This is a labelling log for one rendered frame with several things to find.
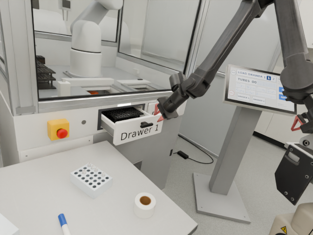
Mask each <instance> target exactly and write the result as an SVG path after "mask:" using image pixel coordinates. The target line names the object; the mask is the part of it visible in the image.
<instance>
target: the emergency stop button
mask: <svg viewBox="0 0 313 235"><path fill-rule="evenodd" d="M56 135H57V137H58V138H65V137H66V136H67V135H68V132H67V130H65V129H60V130H59V131H58V132H57V134H56Z"/></svg>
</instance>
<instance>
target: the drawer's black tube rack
mask: <svg viewBox="0 0 313 235"><path fill-rule="evenodd" d="M134 113H140V111H139V110H137V109H136V108H134V107H129V108H122V109H115V110H108V111H102V114H103V115H104V116H105V117H107V118H108V119H109V120H111V121H112V122H113V123H114V124H115V122H118V121H123V120H128V119H133V118H140V115H138V116H133V117H126V118H121V119H114V117H117V116H122V115H129V114H134Z"/></svg>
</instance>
